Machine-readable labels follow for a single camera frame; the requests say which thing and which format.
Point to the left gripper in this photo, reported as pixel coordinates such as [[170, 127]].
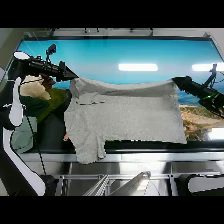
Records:
[[62, 71]]

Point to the grey T-shirt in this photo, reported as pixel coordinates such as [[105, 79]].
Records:
[[133, 113]]

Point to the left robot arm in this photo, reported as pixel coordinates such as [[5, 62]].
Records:
[[16, 100]]

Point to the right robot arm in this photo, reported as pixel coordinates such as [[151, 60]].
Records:
[[208, 96]]

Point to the brown garment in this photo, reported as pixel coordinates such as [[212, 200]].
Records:
[[48, 81]]

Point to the olive green garment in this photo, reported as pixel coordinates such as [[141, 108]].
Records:
[[55, 101]]

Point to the cream garment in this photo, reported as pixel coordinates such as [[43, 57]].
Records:
[[31, 90]]

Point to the dark green garment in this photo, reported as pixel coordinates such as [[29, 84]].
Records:
[[33, 106]]

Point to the pale green garment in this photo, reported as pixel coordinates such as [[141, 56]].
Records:
[[23, 136]]

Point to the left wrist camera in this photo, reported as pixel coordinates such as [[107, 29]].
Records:
[[51, 50]]

